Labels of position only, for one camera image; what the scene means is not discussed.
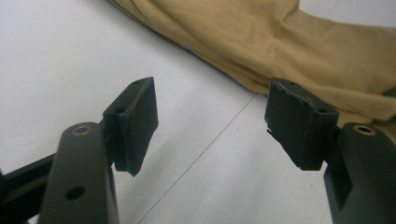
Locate tan embroidered pants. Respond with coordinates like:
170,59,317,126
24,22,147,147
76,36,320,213
106,0,396,141

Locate white table cover board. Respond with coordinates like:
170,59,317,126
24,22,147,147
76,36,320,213
0,0,396,224

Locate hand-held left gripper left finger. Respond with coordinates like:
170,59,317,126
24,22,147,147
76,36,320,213
36,77,160,224

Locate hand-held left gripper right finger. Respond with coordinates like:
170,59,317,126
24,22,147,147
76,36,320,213
264,77,396,224

